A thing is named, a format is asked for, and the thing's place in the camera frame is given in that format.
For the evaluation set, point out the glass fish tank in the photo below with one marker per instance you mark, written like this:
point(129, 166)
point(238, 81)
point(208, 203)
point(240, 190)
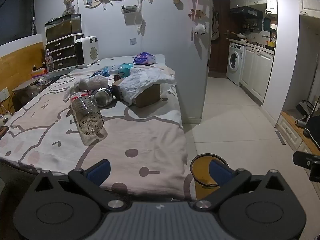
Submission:
point(63, 27)

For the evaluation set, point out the small wall shelf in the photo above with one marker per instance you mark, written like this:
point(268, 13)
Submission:
point(129, 9)

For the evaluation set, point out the white wall outlet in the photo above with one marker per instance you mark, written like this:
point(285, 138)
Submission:
point(133, 41)

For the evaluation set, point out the dark drawer cabinet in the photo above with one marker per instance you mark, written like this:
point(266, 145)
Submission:
point(60, 52)

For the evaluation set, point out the yellow trash bin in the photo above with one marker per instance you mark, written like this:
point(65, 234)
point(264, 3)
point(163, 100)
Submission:
point(200, 170)

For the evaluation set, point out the printed blanket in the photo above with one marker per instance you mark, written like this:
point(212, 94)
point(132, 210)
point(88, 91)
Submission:
point(125, 135)

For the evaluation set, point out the small metal cylinder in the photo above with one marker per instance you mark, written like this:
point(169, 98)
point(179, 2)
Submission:
point(300, 122)

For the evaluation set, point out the blue clear plastic bag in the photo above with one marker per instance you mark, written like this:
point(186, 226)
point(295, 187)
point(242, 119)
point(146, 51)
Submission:
point(125, 68)

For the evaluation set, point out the dried flower vase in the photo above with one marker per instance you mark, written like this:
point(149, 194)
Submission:
point(68, 3)

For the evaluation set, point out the purple snack bag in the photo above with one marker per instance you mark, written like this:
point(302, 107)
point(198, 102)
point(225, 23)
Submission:
point(145, 58)

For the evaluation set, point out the pink box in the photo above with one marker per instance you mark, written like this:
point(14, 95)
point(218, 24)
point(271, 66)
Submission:
point(38, 72)

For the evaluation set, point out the dark window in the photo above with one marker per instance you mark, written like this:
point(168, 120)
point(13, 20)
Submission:
point(15, 10)

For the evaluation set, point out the white plush sheep toy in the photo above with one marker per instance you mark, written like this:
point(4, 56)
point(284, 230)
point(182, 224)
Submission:
point(200, 29)

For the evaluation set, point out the hanging shoulder bag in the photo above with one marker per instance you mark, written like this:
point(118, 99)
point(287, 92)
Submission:
point(215, 27)

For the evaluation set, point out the white washing machine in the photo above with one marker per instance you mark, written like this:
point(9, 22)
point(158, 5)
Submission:
point(235, 62)

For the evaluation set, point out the black range hood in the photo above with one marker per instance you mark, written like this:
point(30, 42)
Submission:
point(246, 11)

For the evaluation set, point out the clear plastic bottle with grains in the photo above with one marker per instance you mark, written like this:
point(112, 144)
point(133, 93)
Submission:
point(86, 112)

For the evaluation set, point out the low white cabinet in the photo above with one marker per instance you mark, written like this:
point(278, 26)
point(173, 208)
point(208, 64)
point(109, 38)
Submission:
point(290, 130)

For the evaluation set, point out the white space heater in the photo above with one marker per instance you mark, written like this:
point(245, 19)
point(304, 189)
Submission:
point(87, 51)

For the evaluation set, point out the white bed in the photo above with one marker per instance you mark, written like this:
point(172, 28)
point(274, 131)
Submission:
point(117, 60)

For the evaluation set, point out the brown wooden door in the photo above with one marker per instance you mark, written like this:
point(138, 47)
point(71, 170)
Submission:
point(222, 50)

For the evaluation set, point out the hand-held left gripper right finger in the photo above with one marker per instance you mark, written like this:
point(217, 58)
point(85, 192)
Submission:
point(220, 172)

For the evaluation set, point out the white plastic bag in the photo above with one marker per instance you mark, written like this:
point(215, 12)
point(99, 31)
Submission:
point(96, 81)

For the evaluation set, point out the brown cardboard box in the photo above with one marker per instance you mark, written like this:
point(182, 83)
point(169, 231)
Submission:
point(147, 96)

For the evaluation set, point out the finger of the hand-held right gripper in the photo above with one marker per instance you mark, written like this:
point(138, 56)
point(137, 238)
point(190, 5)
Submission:
point(303, 159)

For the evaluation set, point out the spray bottle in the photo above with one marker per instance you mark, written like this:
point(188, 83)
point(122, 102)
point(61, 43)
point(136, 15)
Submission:
point(33, 26)

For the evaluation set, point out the black tote bag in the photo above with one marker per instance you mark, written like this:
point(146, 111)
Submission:
point(313, 125)

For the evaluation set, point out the blue crushed soda can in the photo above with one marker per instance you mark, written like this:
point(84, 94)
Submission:
point(101, 97)

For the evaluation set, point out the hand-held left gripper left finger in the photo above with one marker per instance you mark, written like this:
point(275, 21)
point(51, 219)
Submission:
point(100, 171)

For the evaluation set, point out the blue cutting board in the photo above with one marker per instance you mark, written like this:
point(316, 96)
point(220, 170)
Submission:
point(267, 24)

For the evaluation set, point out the white lower kitchen cabinets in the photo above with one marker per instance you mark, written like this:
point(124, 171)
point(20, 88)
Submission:
point(255, 72)

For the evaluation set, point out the yellow kitchen container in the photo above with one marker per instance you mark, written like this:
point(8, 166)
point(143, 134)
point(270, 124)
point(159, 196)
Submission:
point(270, 44)

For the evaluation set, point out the plastic water bottle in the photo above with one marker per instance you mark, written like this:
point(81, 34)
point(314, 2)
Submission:
point(49, 61)

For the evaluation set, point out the wall socket on wood panel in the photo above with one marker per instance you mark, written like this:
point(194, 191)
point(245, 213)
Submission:
point(4, 95)

